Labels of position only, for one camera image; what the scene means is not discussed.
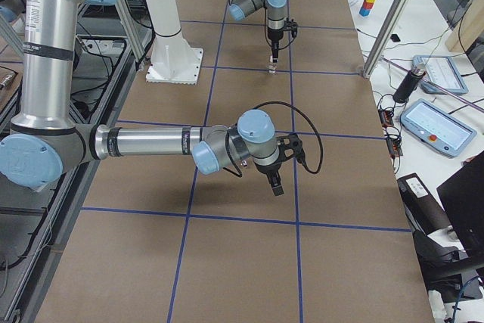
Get black camera cable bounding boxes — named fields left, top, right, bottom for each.
left=253, top=101, right=324, bottom=175

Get orange circuit board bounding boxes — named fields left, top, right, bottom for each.
left=378, top=109, right=394, bottom=128

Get black cylinder device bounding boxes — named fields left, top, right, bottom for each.
left=392, top=64, right=426, bottom=104

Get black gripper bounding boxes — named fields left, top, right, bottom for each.
left=267, top=28, right=283, bottom=64
left=255, top=158, right=284, bottom=196

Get small black square object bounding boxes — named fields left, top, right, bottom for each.
left=390, top=34, right=400, bottom=42

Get teach pendant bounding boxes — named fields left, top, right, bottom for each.
left=412, top=55, right=468, bottom=95
left=400, top=99, right=477, bottom=158

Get aluminium frame post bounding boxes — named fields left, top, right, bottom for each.
left=361, top=0, right=409, bottom=79

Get wooden board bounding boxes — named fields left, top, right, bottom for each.
left=445, top=0, right=483, bottom=52

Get black monitor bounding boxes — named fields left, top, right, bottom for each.
left=437, top=152, right=484, bottom=256

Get stacked coloured blocks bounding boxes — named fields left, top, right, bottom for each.
left=358, top=0, right=376, bottom=17

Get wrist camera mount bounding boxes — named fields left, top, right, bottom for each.
left=283, top=18, right=298, bottom=39
left=277, top=133, right=306, bottom=164

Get far teach pendant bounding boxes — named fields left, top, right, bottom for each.
left=412, top=55, right=468, bottom=95

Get white camera pole stand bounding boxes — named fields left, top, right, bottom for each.
left=146, top=0, right=203, bottom=85

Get black box with label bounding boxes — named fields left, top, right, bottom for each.
left=397, top=173, right=451, bottom=234

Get near teach pendant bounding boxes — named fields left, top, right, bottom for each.
left=400, top=99, right=477, bottom=158

